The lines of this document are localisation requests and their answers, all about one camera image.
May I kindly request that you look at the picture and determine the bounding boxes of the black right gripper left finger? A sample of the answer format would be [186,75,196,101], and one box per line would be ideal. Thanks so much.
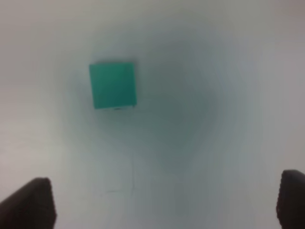
[0,177,57,229]

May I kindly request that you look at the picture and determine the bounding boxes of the green cube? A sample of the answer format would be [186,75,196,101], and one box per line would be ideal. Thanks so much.
[89,62,137,109]

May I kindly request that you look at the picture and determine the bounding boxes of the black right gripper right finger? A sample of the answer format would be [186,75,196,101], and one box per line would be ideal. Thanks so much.
[276,170,305,229]

